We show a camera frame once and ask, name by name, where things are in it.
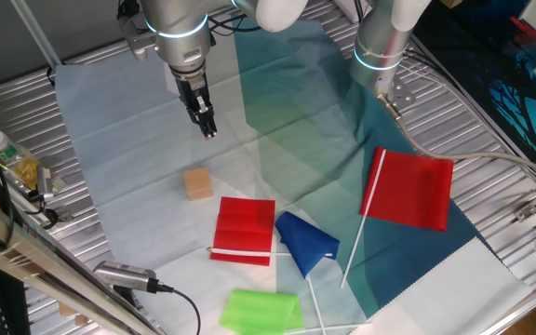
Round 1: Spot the small red flag gold tip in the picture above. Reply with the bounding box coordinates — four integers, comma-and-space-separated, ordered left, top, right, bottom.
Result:
208, 196, 334, 267

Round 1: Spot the blue green gradient cloth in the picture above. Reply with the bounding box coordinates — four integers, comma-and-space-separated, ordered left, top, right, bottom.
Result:
55, 4, 534, 335

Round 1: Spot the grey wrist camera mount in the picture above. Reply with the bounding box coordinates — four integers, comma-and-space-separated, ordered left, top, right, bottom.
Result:
118, 0, 151, 61

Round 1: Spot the large red flag white stick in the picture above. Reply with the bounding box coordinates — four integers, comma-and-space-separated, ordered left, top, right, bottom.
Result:
340, 146, 455, 289

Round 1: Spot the blue flag white stick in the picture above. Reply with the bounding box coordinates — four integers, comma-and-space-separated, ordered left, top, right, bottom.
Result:
275, 211, 341, 335

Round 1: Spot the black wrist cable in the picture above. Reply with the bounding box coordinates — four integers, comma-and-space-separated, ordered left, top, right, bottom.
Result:
207, 12, 262, 37

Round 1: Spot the yellow liquid plastic bottle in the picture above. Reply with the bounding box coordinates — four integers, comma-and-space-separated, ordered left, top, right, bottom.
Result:
0, 129, 41, 190

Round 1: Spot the dark blue tree poster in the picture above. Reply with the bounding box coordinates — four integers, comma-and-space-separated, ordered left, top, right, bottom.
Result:
411, 0, 536, 164

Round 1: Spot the small wooden block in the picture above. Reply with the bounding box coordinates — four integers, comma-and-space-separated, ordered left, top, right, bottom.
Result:
183, 167, 215, 202

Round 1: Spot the thin aluminium pole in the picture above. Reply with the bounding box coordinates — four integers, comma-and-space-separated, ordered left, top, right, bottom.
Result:
9, 0, 62, 71

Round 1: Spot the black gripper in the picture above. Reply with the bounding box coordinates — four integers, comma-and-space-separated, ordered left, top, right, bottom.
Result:
170, 63, 218, 141

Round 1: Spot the green flag white stick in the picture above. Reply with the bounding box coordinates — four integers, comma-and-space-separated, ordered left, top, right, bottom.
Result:
219, 288, 371, 335

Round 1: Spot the aluminium frame beam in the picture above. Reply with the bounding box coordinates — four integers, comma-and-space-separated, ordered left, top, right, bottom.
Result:
0, 185, 157, 335

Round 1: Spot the grey robot hose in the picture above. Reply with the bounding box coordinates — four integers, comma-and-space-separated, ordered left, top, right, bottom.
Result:
377, 92, 536, 185

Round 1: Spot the silver ribbed camera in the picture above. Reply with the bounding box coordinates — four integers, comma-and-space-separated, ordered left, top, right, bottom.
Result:
92, 260, 160, 294

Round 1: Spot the black camera cable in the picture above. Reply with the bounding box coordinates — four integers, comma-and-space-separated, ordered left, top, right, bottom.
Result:
154, 280, 203, 335

